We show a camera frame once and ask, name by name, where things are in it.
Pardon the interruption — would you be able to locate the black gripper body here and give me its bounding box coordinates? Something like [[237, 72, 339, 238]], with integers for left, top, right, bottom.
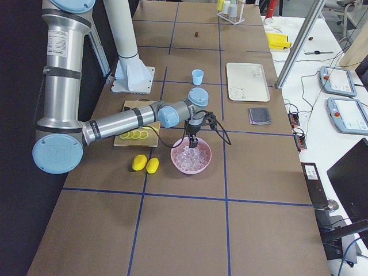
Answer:
[[184, 112, 205, 137]]

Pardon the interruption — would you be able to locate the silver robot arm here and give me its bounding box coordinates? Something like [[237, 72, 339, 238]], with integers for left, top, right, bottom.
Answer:
[[32, 1, 209, 174]]

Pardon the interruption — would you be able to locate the ice cubes pile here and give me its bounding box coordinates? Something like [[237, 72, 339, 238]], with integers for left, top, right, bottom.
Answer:
[[174, 146, 209, 172]]

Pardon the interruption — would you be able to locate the light blue plastic cup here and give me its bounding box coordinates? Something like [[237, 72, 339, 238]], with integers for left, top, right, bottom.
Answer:
[[191, 69, 204, 86]]

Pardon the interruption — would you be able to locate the white plastic cup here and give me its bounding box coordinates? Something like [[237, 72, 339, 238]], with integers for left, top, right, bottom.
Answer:
[[227, 4, 237, 18]]

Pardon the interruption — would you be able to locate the yellow plastic cup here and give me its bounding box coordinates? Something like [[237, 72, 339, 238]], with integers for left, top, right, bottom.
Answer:
[[216, 0, 225, 12]]

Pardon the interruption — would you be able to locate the pink bowl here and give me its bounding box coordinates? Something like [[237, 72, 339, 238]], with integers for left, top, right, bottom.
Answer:
[[170, 138, 212, 174]]

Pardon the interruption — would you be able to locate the wooden cutting board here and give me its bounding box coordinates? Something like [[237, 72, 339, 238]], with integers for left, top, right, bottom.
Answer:
[[113, 99, 162, 148]]

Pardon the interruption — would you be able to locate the yellow lemon lower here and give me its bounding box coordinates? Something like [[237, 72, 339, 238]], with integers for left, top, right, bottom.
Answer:
[[145, 158, 159, 174]]

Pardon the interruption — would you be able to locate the yellow lemon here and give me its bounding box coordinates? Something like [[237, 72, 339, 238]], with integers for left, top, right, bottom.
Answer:
[[145, 158, 159, 174], [132, 154, 148, 171]]

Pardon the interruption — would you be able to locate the lemon slice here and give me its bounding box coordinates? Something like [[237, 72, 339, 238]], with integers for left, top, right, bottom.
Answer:
[[137, 130, 149, 140], [119, 132, 132, 139]]

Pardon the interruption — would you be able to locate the yellow lemon upper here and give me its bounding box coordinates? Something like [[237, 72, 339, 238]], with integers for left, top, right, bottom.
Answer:
[[132, 154, 148, 171]]

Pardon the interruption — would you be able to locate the grey folded cloth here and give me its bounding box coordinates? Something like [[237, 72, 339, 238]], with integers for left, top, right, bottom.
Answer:
[[248, 108, 271, 125]]

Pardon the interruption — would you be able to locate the cream bear serving tray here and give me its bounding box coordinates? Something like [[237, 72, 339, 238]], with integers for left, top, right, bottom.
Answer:
[[226, 63, 270, 102]]

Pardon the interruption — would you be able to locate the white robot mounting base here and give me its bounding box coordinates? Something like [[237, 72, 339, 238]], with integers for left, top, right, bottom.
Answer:
[[111, 57, 155, 94]]

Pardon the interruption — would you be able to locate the yellow cloth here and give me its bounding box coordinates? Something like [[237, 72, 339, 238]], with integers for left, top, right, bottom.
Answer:
[[266, 33, 292, 50]]

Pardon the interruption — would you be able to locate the white support column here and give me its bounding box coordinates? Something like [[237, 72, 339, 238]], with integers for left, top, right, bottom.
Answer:
[[103, 0, 138, 59]]

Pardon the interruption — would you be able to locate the smart watch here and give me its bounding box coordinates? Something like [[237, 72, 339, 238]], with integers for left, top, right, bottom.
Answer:
[[304, 50, 334, 55]]

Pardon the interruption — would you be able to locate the teach pendant far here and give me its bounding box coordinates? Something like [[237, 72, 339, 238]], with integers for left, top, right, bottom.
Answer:
[[320, 66, 357, 98]]

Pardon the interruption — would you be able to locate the teach pendant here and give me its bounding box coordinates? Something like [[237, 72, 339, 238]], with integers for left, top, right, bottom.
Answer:
[[320, 66, 357, 98], [327, 98, 367, 135]]

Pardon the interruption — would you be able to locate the black laptop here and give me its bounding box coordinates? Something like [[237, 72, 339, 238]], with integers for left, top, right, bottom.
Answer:
[[327, 138, 368, 222]]

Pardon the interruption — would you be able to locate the teach pendant near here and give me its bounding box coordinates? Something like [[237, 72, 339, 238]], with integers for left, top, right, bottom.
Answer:
[[327, 98, 367, 135]]

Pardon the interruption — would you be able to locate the white wire cup rack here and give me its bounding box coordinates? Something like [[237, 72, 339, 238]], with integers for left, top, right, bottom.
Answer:
[[217, 0, 246, 25]]

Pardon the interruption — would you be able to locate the aluminium frame post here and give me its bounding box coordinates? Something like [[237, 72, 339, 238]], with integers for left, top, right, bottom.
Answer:
[[275, 0, 325, 89]]

